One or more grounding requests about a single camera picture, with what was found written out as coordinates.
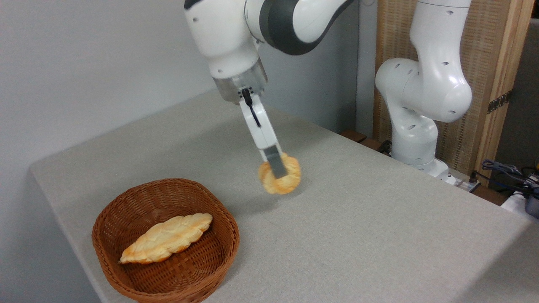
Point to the wooden slatted screen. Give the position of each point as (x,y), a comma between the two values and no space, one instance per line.
(480,42)

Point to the black plug connector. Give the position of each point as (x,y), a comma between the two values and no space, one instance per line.
(474,177)

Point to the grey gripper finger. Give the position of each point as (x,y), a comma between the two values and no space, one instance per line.
(277,164)

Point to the round bread roll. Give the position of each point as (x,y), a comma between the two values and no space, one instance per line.
(288,184)

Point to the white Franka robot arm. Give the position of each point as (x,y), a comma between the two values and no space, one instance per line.
(438,84)

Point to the long braided bread loaf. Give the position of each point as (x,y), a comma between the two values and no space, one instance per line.
(168,237)

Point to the dark metal screen hinge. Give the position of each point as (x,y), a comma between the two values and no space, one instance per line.
(499,102)

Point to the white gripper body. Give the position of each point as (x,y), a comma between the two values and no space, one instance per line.
(263,132)

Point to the brown wicker basket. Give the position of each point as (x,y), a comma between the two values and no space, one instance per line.
(189,271)

